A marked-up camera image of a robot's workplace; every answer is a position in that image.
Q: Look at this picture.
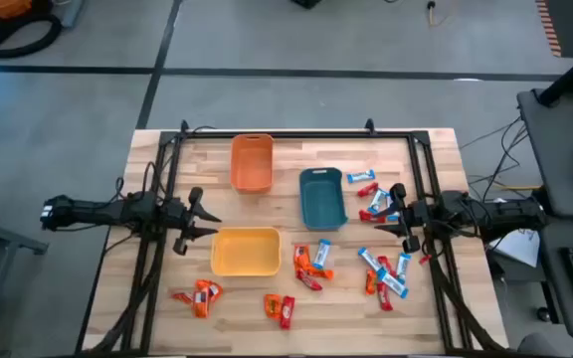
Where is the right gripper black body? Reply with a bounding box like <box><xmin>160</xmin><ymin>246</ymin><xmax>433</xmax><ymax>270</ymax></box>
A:
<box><xmin>388</xmin><ymin>182</ymin><xmax>425</xmax><ymax>255</ymax></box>

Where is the black vacuum hose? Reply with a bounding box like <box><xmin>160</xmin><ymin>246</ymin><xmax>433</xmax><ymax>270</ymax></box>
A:
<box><xmin>0</xmin><ymin>12</ymin><xmax>64</xmax><ymax>60</ymax></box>

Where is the orange vacuum cleaner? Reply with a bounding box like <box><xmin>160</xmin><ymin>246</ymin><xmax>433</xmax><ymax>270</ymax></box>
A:
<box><xmin>0</xmin><ymin>0</ymin><xmax>34</xmax><ymax>20</ymax></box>

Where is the yellow cable with plug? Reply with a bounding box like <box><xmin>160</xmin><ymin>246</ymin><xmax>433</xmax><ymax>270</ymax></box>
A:
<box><xmin>426</xmin><ymin>0</ymin><xmax>455</xmax><ymax>27</ymax></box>

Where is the white paper sheet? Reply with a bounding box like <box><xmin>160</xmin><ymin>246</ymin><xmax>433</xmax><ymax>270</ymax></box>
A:
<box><xmin>487</xmin><ymin>228</ymin><xmax>541</xmax><ymax>269</ymax></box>

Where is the grey desk top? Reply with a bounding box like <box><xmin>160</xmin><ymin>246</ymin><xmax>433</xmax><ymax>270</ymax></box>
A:
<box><xmin>534</xmin><ymin>218</ymin><xmax>573</xmax><ymax>342</ymax></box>
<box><xmin>516</xmin><ymin>88</ymin><xmax>573</xmax><ymax>220</ymax></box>

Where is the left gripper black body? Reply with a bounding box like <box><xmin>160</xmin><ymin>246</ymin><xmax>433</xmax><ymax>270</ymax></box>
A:
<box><xmin>165</xmin><ymin>186</ymin><xmax>205</xmax><ymax>258</ymax></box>

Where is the Hershey's cookies creme bar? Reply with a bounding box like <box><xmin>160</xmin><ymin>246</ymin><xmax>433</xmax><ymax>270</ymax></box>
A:
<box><xmin>357</xmin><ymin>247</ymin><xmax>384</xmax><ymax>272</ymax></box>
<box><xmin>384</xmin><ymin>196</ymin><xmax>401</xmax><ymax>223</ymax></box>
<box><xmin>367</xmin><ymin>187</ymin><xmax>390</xmax><ymax>216</ymax></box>
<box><xmin>375</xmin><ymin>268</ymin><xmax>411</xmax><ymax>300</ymax></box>
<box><xmin>395</xmin><ymin>252</ymin><xmax>413</xmax><ymax>285</ymax></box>
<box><xmin>311</xmin><ymin>238</ymin><xmax>333</xmax><ymax>271</ymax></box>
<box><xmin>345</xmin><ymin>168</ymin><xmax>377</xmax><ymax>185</ymax></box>

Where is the black metal pole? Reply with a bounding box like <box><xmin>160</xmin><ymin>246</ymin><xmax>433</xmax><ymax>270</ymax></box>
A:
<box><xmin>536</xmin><ymin>42</ymin><xmax>573</xmax><ymax>108</ymax></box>

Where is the orange plastic basket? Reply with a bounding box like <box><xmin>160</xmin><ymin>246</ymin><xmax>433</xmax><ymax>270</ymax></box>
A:
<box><xmin>230</xmin><ymin>132</ymin><xmax>276</xmax><ymax>195</ymax></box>

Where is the yellow plastic basket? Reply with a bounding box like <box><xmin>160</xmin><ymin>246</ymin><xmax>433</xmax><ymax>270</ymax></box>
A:
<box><xmin>210</xmin><ymin>226</ymin><xmax>284</xmax><ymax>277</ymax></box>

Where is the teal plastic basket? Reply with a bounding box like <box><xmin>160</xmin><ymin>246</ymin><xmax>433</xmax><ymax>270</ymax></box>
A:
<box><xmin>298</xmin><ymin>166</ymin><xmax>349</xmax><ymax>233</ymax></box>

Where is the red KitKat bar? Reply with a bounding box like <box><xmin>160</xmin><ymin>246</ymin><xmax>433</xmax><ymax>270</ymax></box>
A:
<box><xmin>375</xmin><ymin>281</ymin><xmax>395</xmax><ymax>313</ymax></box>
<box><xmin>294</xmin><ymin>268</ymin><xmax>324</xmax><ymax>292</ymax></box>
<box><xmin>279</xmin><ymin>295</ymin><xmax>296</xmax><ymax>331</ymax></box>
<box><xmin>357</xmin><ymin>209</ymin><xmax>388</xmax><ymax>225</ymax></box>
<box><xmin>356</xmin><ymin>181</ymin><xmax>381</xmax><ymax>199</ymax></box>
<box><xmin>376</xmin><ymin>255</ymin><xmax>398</xmax><ymax>279</ymax></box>

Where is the black aluminium table frame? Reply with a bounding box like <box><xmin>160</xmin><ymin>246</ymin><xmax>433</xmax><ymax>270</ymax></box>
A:
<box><xmin>85</xmin><ymin>117</ymin><xmax>504</xmax><ymax>357</ymax></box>

